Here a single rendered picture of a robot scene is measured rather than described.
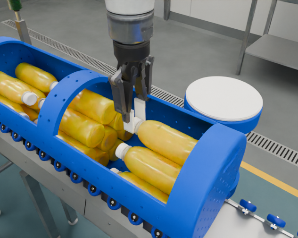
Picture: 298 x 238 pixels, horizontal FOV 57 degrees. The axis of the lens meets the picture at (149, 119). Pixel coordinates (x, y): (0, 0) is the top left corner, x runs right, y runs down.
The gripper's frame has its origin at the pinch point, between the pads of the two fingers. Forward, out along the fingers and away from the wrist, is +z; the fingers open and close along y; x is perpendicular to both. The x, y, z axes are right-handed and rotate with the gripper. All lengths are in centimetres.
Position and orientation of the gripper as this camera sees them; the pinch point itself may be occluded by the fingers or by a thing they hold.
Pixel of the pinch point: (134, 115)
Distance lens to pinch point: 68.1
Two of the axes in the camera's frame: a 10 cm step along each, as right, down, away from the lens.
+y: 5.9, -5.1, 6.3
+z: 0.0, 7.7, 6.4
